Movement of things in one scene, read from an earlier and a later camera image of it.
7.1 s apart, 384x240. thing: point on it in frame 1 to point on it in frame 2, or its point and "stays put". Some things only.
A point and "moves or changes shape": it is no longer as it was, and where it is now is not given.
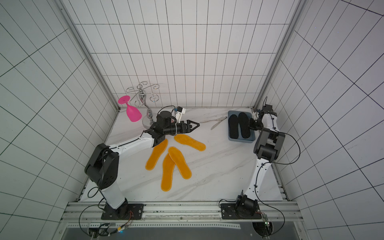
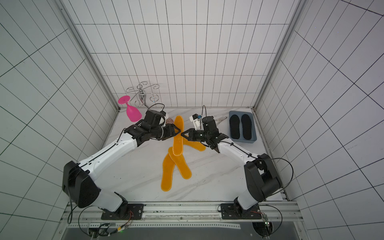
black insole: [245, 129] moves or changes shape
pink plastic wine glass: [133, 114] stays put
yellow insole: [188, 141] stays put
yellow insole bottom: [168, 166] stays put
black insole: [233, 125] stays put
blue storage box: [239, 128] stays put
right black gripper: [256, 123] to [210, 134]
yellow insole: [158, 150] to [177, 149]
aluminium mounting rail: [90, 214] stays put
